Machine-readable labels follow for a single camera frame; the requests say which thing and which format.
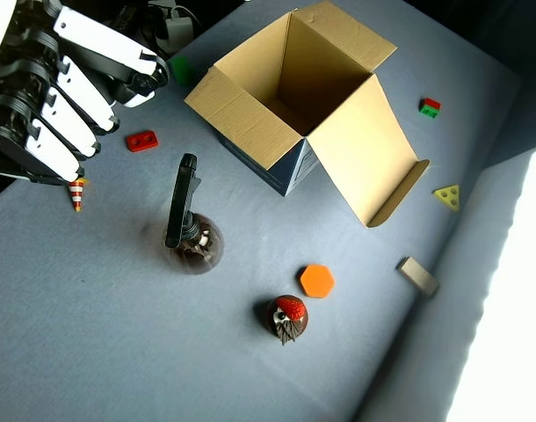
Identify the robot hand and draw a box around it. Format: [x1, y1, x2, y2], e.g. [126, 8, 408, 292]
[0, 0, 170, 186]

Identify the brown spray bottle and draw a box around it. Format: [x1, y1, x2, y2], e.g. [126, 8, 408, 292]
[163, 152, 226, 276]

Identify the open cardboard box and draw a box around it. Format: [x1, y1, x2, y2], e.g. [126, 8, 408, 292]
[184, 0, 431, 229]

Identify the red two-hole block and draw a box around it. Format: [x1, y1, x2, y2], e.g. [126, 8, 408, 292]
[126, 130, 160, 153]

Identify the striped toy traffic cone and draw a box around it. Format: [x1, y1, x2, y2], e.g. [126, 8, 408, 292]
[67, 176, 91, 213]

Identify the grey white background device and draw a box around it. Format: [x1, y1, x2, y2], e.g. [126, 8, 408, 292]
[148, 0, 203, 54]

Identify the grey table cloth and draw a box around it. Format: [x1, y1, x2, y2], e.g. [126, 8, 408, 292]
[0, 0, 536, 422]

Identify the orange hexagon block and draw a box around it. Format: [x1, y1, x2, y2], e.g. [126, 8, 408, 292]
[299, 263, 336, 300]

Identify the chocolate ball with strawberry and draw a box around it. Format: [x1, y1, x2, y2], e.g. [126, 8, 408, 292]
[266, 295, 309, 346]

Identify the red and green block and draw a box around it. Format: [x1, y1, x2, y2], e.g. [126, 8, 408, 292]
[418, 98, 442, 120]

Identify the beige rectangular wooden block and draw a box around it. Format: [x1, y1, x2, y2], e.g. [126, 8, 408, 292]
[396, 256, 440, 297]

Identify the yellow cheese wedge block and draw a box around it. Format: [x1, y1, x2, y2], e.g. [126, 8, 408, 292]
[432, 184, 461, 213]

